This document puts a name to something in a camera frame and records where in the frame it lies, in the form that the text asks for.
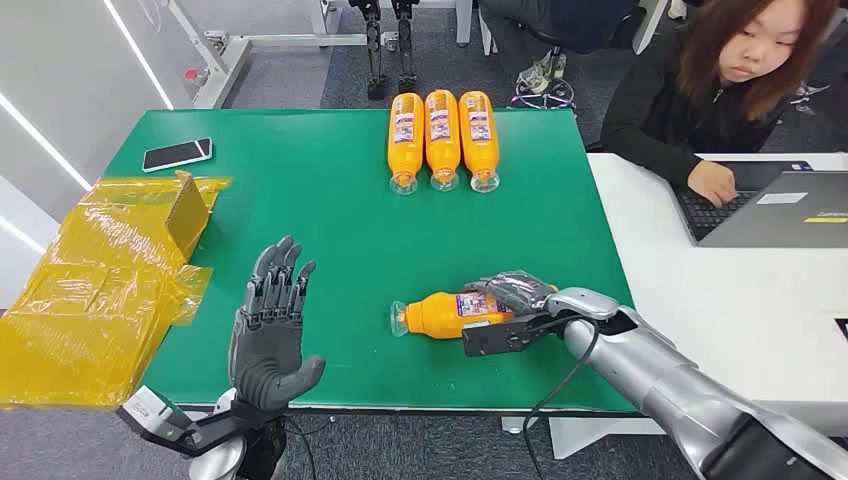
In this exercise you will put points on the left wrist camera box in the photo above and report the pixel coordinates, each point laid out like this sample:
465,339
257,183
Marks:
149,414

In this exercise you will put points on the grey laptop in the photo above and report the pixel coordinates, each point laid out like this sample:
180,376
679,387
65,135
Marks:
768,212

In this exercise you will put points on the yellow plastic wrapped cardboard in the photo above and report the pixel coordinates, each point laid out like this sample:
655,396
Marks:
99,298

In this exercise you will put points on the white metal stand frame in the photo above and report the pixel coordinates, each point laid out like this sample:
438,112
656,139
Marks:
225,56

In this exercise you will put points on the black smartphone white case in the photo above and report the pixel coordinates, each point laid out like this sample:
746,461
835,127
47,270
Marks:
177,154

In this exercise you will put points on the orange juice bottle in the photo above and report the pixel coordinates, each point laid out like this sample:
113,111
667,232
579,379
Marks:
405,139
479,136
442,136
440,314

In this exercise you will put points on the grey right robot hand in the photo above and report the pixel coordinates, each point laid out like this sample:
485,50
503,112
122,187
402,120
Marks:
520,291

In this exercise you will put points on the person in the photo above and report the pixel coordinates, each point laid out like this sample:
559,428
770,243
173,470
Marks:
530,30
662,112

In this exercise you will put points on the green table mat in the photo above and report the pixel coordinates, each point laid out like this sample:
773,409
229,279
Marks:
344,238

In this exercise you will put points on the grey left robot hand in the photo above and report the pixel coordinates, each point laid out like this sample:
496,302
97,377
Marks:
265,358

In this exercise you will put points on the person's hand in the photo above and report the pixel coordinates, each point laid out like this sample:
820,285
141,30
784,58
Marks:
714,182

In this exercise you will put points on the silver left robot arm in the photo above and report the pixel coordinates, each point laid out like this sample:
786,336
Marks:
218,464

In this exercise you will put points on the white desk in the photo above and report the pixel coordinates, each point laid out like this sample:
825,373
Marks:
729,318

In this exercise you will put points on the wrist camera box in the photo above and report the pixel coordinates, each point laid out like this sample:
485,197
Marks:
493,338
149,414

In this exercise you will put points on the black robot leg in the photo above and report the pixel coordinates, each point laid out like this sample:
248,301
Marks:
405,43
375,46

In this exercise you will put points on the office chair star base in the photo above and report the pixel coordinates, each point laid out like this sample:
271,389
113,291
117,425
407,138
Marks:
544,93

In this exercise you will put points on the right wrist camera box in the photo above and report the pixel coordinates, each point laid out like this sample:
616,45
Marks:
493,338

